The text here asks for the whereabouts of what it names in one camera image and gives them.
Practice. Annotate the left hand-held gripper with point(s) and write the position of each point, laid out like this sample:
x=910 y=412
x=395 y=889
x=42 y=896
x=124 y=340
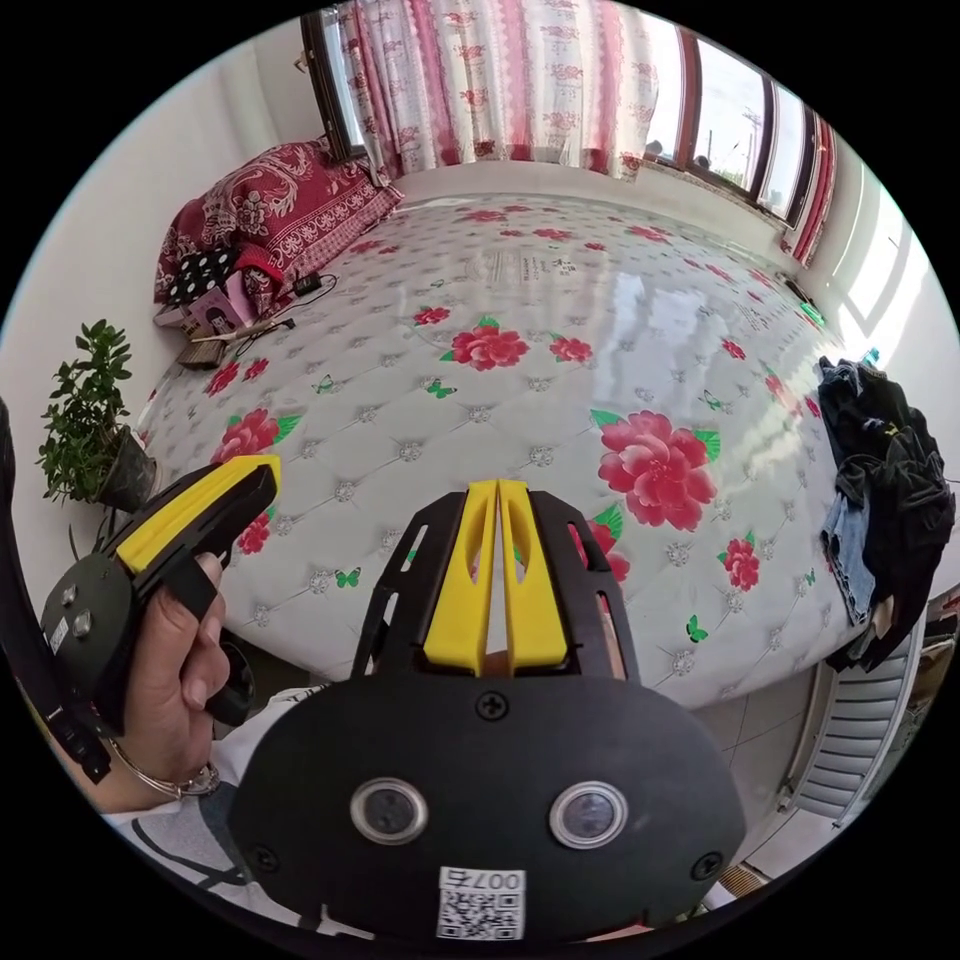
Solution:
x=90 y=637

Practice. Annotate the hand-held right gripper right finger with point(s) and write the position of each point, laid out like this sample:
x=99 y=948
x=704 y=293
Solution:
x=532 y=600

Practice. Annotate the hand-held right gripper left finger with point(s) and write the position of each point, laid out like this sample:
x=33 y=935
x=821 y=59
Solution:
x=461 y=600

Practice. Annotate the person's left forearm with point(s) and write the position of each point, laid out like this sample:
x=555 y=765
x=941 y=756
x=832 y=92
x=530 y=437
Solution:
x=139 y=784

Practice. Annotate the person's left hand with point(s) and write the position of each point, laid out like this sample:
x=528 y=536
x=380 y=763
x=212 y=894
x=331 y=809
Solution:
x=169 y=675

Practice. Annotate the potted green plant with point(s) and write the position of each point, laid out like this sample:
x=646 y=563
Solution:
x=82 y=420

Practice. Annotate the hand broom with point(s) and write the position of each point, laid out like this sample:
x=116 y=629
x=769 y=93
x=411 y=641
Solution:
x=204 y=351

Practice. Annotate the pink box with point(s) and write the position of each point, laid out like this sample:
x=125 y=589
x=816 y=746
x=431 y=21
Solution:
x=217 y=315

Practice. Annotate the bed with flowered sheet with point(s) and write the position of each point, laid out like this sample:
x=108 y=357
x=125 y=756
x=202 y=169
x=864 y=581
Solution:
x=525 y=405

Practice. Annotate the black white-dotted bag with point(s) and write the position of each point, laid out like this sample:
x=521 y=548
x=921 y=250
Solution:
x=196 y=274

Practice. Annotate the red knitted hat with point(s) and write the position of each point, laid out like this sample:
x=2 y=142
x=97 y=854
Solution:
x=259 y=266

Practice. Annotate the red patterned folded quilt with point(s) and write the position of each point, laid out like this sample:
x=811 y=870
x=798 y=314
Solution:
x=300 y=195

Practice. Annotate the person's body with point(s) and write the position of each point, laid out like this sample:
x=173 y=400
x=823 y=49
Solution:
x=187 y=847

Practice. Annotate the white radiator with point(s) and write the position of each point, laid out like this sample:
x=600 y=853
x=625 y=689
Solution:
x=862 y=735

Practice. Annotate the pile of clothes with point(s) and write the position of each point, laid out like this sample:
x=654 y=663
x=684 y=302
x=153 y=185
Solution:
x=892 y=480

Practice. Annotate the narrow red flowered curtain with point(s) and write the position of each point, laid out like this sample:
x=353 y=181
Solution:
x=814 y=202

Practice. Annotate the wide red flowered curtain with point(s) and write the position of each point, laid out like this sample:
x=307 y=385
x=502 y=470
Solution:
x=510 y=82

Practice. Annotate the window with dark frame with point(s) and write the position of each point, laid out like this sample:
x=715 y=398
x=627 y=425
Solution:
x=727 y=112

